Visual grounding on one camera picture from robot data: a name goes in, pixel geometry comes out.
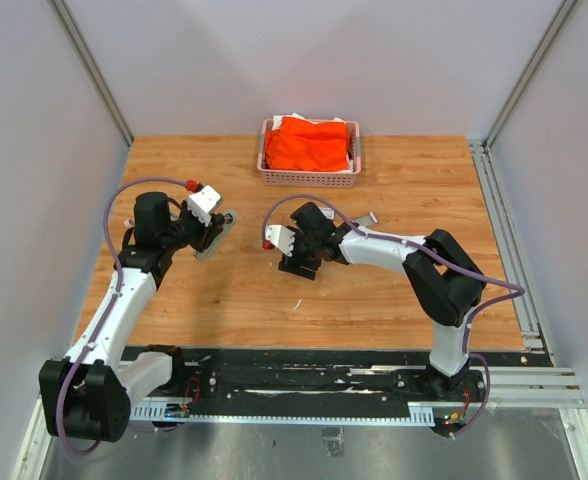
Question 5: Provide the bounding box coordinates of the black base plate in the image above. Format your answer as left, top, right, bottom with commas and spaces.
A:
118, 347, 489, 419

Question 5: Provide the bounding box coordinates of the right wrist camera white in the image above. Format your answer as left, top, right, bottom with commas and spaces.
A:
263, 224, 296, 257

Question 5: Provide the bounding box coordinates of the orange cloth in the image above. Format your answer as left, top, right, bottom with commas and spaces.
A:
265, 118, 349, 172

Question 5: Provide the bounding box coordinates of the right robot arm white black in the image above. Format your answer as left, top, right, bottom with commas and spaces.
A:
263, 202, 486, 400

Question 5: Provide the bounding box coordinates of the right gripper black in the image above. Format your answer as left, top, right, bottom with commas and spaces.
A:
278, 227, 321, 280

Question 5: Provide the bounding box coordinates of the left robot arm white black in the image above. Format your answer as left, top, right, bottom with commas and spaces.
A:
39, 185, 235, 442

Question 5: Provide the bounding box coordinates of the white paper in basket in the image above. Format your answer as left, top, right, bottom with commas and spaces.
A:
271, 113, 345, 130

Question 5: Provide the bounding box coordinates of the pink plastic basket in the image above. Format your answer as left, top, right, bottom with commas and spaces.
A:
256, 118, 363, 189

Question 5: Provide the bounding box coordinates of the grey slotted cable duct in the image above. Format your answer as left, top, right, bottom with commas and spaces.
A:
130, 397, 435, 427

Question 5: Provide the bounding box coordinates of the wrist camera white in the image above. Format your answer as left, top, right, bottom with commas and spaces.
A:
186, 185, 223, 227
263, 224, 296, 257

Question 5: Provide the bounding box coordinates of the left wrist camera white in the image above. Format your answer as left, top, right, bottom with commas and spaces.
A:
186, 185, 223, 227

